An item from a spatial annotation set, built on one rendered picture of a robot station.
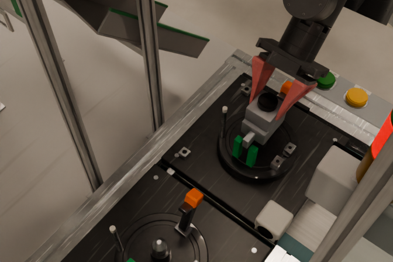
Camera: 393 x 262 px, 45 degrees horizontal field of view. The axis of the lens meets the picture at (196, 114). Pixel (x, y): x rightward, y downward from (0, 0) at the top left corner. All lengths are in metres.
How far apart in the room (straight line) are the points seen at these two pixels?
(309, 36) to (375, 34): 0.57
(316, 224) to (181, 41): 0.40
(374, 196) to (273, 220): 0.32
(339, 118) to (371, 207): 0.48
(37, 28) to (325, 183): 0.36
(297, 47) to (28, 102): 0.62
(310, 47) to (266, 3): 0.58
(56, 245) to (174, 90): 0.43
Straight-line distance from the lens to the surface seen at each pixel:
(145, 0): 0.68
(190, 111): 0.89
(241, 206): 0.78
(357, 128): 0.92
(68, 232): 0.80
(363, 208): 0.49
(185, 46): 0.88
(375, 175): 0.42
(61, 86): 0.63
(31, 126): 1.04
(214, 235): 0.76
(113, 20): 0.71
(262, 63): 0.69
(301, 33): 0.68
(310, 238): 0.84
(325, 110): 0.93
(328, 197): 0.55
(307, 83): 0.67
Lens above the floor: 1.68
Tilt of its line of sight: 55 degrees down
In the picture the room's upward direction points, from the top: 1 degrees clockwise
